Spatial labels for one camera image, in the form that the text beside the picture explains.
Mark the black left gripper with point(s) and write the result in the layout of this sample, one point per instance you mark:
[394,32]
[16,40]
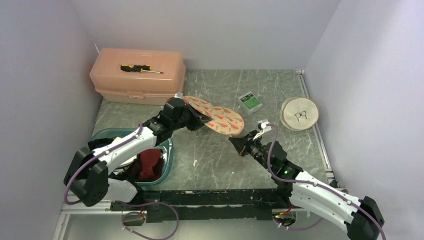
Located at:
[198,119]

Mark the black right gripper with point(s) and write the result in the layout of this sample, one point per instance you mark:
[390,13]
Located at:
[241,143]

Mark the floral mesh laundry bag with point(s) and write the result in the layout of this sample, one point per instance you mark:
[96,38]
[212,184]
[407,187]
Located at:
[224,121]

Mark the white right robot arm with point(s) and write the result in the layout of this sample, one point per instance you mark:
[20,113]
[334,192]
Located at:
[359,218]

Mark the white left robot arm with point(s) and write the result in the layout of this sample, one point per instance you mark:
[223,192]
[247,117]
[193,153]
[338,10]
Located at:
[88,178]

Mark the white green small box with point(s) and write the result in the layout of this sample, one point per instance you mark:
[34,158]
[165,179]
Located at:
[249,103]

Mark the round white mesh pouch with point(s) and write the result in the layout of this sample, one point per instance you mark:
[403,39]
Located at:
[299,113]

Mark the red cloth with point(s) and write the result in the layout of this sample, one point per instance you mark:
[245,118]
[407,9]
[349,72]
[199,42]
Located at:
[147,166]

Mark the pink plastic storage box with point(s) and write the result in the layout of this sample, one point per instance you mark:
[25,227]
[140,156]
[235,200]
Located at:
[144,88]

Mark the black yellow screwdriver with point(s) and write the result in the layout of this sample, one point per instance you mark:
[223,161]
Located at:
[139,69]

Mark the teal plastic basin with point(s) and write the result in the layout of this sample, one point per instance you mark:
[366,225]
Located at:
[106,136]

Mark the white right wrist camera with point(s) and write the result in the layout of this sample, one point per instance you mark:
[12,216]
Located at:
[263,124]

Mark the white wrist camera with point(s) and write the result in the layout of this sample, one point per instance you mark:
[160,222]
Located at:
[178,95]
[263,124]

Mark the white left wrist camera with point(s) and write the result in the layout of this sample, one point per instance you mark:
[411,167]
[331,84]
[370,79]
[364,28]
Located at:
[178,95]

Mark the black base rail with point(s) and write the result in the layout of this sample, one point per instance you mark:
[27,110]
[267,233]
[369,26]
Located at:
[193,205]

